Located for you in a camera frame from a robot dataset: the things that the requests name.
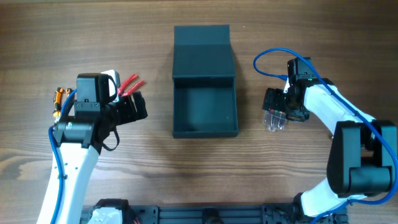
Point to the red handled snips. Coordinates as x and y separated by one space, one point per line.
128 86

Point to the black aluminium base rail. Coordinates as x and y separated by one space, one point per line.
119 211

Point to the orange black pliers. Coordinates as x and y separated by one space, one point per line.
57 101

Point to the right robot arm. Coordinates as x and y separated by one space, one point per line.
359 163

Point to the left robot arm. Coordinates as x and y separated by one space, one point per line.
99 104

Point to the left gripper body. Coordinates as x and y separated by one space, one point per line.
131 107

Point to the clear case coloured screwdrivers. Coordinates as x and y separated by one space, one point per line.
274 120

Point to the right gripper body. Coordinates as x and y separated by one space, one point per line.
273 100

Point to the dark green open box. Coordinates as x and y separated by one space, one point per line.
204 77

